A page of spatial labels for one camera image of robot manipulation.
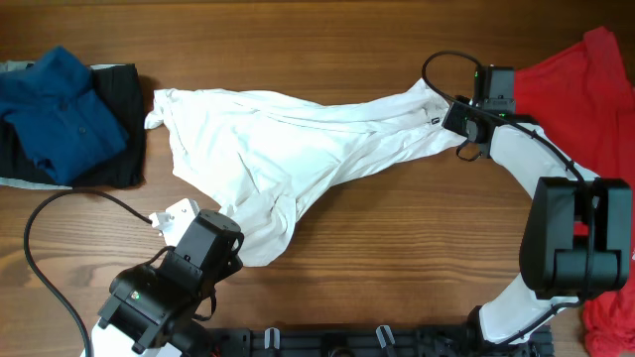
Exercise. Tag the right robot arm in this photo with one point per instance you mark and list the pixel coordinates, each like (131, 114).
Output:
(577, 236)

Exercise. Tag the blue folded shirt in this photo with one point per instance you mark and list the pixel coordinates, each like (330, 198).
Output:
(63, 126)

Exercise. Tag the black folded garment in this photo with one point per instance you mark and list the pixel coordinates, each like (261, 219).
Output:
(125, 169)

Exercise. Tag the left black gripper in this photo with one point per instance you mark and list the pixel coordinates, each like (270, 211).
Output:
(230, 255)

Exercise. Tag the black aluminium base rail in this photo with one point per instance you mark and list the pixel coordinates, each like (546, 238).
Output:
(382, 341)

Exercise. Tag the red t-shirt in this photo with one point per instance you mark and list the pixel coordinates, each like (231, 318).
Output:
(584, 100)

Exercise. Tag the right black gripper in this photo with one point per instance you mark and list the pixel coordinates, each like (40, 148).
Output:
(451, 117)

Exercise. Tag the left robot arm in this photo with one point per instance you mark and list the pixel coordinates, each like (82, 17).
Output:
(151, 311)

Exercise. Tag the white t-shirt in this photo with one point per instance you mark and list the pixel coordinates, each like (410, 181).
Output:
(266, 157)

